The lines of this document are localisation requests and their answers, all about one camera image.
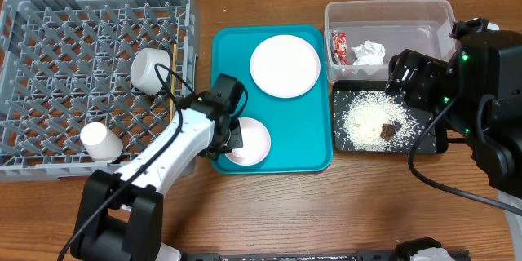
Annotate grey-green ceramic bowl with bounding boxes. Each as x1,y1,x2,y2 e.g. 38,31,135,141
130,48,170,95

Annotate white rice grains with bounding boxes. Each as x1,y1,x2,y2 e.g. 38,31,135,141
333,90,431,153

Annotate white ceramic cup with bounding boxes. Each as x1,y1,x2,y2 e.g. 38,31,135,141
80,122,123,163

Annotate clear plastic waste bin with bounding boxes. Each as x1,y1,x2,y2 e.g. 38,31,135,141
325,0,455,84

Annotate white napkin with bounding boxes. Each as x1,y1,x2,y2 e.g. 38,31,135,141
352,40,386,66

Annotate brown food scrap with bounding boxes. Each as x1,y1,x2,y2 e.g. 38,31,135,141
380,123,396,141

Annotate wooden chopstick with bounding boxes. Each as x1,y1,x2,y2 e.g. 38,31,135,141
169,42,177,122

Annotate grey plastic dish rack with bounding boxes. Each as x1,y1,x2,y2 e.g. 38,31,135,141
1,0,200,182

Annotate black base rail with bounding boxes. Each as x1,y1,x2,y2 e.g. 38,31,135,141
179,236,472,261

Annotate teal plastic tray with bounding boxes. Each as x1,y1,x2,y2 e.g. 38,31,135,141
211,25,334,175

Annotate red snack wrapper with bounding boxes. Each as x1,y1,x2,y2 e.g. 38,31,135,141
331,31,349,66

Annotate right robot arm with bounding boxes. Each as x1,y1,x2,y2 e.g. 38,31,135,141
385,19,521,259

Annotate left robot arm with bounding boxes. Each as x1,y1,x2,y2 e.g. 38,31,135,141
59,90,248,260

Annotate small pink saucer plate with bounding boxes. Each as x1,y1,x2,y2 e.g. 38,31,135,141
226,117,271,166

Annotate large white round plate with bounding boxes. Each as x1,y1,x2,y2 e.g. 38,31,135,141
250,35,321,99

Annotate black rectangular tray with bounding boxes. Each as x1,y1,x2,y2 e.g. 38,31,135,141
332,79,449,155

